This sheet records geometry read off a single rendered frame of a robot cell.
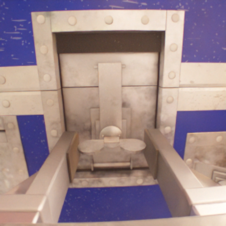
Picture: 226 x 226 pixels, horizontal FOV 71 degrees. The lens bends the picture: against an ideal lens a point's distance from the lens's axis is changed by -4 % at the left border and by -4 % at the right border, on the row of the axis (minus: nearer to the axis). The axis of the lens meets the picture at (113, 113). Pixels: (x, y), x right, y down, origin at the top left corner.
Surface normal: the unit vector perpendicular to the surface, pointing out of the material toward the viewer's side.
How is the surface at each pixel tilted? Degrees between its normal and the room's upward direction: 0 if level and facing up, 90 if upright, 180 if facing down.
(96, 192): 90
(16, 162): 90
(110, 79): 90
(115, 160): 90
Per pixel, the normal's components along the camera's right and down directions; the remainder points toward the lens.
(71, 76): 0.04, 0.29
